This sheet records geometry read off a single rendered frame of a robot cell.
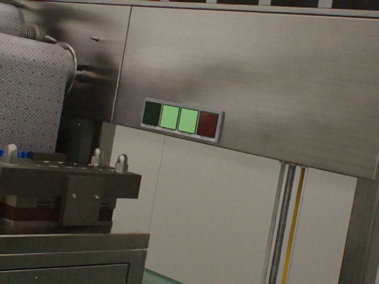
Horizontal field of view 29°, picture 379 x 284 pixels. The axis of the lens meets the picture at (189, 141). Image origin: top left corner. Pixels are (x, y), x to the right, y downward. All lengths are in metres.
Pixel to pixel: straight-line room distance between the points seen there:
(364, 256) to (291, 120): 0.32
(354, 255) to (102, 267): 0.57
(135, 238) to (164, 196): 3.22
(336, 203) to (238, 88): 2.61
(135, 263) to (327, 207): 2.50
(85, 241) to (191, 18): 0.56
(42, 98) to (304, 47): 0.68
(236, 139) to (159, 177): 3.46
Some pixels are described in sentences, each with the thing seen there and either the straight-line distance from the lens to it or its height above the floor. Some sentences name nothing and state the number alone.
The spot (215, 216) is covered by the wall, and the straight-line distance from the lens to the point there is 4.66.
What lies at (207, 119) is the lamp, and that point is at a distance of 1.61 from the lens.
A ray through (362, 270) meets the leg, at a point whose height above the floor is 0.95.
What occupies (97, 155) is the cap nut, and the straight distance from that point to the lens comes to 1.86.
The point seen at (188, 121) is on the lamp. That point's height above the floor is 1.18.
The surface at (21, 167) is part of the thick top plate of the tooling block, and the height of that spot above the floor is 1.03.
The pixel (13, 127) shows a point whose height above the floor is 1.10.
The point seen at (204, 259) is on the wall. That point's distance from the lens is 4.73.
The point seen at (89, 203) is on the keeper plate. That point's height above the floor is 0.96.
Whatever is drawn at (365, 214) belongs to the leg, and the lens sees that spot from 1.57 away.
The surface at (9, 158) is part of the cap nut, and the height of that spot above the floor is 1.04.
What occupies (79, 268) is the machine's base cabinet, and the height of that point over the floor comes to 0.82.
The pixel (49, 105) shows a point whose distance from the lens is 1.84.
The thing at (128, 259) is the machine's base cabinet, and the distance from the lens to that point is 1.76.
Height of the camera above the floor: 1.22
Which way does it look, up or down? 3 degrees down
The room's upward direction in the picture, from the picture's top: 10 degrees clockwise
